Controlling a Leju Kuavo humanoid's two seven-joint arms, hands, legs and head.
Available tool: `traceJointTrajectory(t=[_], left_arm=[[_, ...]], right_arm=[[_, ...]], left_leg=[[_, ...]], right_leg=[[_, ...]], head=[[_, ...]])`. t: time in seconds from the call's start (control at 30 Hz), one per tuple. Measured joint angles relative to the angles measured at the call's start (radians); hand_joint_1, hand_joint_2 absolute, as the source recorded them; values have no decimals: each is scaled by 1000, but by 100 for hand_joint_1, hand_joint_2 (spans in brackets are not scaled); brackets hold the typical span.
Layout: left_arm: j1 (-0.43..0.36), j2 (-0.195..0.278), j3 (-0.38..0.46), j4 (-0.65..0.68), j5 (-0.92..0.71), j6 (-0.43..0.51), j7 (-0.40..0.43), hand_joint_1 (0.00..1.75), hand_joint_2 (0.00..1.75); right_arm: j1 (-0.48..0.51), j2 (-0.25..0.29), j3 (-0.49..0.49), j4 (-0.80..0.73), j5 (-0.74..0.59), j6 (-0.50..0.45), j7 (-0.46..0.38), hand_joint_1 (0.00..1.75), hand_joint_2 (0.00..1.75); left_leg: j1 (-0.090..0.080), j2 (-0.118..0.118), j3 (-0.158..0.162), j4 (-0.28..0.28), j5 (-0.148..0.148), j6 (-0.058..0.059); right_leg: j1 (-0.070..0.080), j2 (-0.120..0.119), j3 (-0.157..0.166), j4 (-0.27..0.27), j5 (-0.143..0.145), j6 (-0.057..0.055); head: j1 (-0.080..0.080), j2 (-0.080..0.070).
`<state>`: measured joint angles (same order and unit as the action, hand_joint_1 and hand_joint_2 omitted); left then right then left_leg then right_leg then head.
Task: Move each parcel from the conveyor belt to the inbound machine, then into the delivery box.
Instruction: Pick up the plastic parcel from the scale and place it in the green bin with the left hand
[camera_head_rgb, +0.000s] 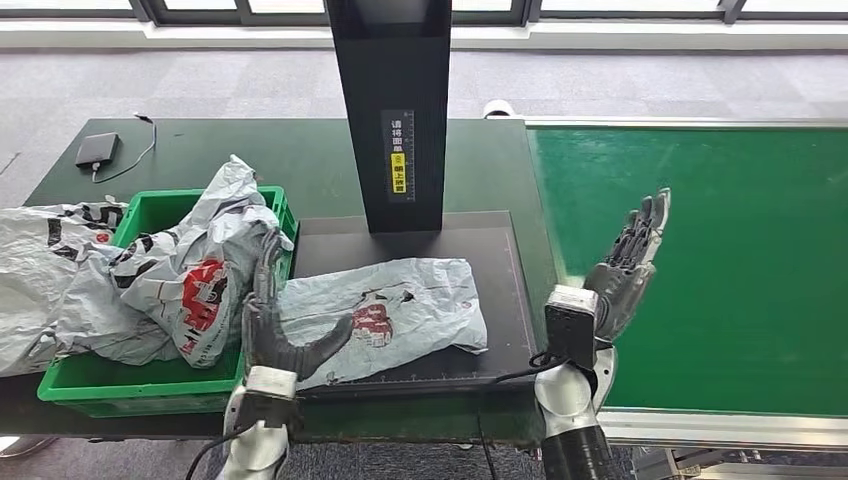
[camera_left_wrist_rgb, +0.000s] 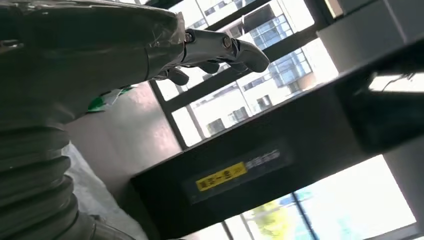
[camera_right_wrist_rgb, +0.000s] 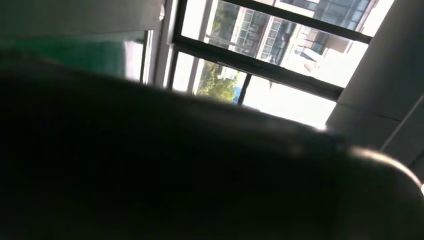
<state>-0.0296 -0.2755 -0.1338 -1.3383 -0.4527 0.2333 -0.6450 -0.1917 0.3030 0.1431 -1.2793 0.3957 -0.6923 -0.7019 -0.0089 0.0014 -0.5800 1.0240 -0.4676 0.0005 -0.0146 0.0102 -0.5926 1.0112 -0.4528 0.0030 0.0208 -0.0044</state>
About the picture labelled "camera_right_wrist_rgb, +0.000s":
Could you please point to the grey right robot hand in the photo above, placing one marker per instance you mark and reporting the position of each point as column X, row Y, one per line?
column 165, row 172

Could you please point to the green conveyor belt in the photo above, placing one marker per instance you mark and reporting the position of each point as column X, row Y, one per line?
column 73, row 54

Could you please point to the green tree outside window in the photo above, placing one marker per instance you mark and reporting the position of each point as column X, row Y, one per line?
column 217, row 82

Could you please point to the pale building outside window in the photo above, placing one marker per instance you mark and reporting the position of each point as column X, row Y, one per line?
column 298, row 43

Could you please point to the black window frame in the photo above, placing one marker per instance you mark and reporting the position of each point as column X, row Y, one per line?
column 258, row 64

